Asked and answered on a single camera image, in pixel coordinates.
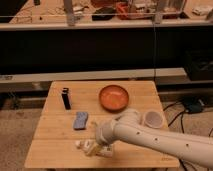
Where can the black power adapter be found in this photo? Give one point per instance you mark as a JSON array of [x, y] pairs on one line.
[[193, 105]]

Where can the wooden table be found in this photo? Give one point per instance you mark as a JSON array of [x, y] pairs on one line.
[[53, 144]]

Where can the red tool on shelf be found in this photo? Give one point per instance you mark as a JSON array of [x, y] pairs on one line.
[[123, 10]]

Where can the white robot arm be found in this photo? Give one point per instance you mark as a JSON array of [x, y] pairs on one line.
[[126, 127]]

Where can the white paper cup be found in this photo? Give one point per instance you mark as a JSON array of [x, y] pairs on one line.
[[153, 119]]

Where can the small white bottle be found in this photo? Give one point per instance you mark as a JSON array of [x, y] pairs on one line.
[[83, 144]]

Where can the black rectangular block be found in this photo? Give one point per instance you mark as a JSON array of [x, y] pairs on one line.
[[65, 98]]

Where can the orange ceramic bowl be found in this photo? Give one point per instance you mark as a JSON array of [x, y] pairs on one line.
[[113, 98]]

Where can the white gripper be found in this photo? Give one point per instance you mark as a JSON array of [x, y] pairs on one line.
[[98, 146]]

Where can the black object on shelf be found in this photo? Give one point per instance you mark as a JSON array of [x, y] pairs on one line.
[[104, 13]]

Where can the black box at right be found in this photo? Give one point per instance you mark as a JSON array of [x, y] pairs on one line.
[[198, 64]]

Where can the blue sponge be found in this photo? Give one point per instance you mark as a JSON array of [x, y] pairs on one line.
[[80, 121]]

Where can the vertical metal post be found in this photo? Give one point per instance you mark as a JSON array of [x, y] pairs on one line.
[[68, 6]]

